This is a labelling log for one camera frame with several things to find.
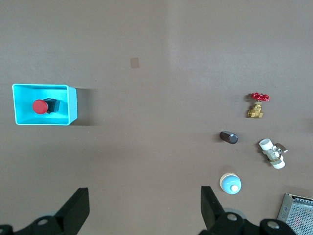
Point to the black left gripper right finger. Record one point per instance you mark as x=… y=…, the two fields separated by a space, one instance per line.
x=212 y=210

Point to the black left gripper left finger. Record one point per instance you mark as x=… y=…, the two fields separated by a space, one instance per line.
x=73 y=210

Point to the red push button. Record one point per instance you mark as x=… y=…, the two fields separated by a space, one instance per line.
x=39 y=106

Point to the blue call bell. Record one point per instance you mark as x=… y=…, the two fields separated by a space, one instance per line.
x=228 y=183

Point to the dark cylindrical knob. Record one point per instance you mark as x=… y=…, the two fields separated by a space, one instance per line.
x=228 y=137

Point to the white pipe ball valve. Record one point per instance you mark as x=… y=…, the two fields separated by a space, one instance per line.
x=265 y=144

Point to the metal mesh power supply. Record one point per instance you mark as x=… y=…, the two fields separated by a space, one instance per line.
x=298 y=215

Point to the cyan plastic bin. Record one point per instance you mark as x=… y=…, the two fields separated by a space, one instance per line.
x=72 y=105

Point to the small brown tape patch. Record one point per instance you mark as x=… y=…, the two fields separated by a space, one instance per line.
x=134 y=63

